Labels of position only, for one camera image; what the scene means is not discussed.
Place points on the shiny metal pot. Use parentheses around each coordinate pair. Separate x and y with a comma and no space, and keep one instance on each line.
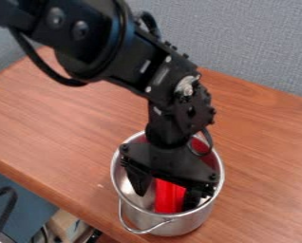
(136,209)

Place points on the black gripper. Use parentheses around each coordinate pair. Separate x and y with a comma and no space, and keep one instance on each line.
(179,165)

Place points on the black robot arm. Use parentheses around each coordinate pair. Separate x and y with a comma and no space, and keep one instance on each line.
(84,41)

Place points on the red long plastic object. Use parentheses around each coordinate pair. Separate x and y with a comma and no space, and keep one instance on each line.
(169,197)

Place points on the beige box under table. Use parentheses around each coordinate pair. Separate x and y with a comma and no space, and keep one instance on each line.
(68,229)

